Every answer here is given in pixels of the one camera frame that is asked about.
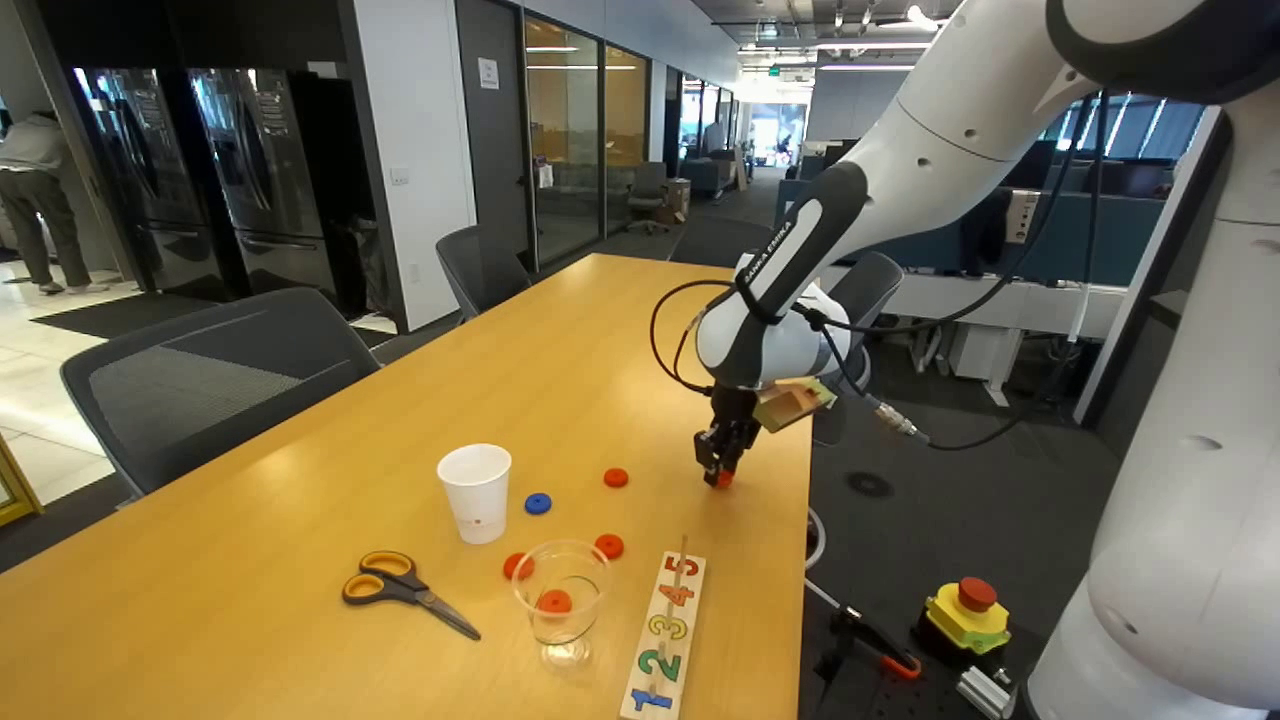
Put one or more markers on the clear plastic cup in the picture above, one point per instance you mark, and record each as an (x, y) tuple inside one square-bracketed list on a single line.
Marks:
[(580, 571)]

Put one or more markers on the red yellow emergency stop button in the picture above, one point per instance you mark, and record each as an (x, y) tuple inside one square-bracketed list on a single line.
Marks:
[(970, 612)]

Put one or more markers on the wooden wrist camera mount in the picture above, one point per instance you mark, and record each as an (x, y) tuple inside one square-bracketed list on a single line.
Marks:
[(790, 402)]

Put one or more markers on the grey office chair right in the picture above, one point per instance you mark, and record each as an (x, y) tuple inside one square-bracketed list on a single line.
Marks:
[(480, 273)]

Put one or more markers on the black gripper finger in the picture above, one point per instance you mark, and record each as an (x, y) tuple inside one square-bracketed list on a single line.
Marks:
[(706, 455), (734, 460)]

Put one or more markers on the wooden number peg board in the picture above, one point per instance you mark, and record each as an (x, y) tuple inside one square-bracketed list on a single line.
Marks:
[(663, 662)]

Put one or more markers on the grey mesh office chair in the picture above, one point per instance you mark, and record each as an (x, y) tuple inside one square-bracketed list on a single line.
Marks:
[(184, 391)]

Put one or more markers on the blue disc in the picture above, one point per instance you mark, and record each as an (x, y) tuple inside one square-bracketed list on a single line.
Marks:
[(538, 500)]

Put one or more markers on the white paper cup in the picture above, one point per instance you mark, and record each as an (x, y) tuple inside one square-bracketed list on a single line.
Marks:
[(474, 483)]

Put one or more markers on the orange black tool on floor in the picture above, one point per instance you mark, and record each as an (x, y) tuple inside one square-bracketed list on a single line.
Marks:
[(886, 652)]

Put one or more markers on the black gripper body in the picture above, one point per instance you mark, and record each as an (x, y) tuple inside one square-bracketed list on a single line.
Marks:
[(734, 423)]

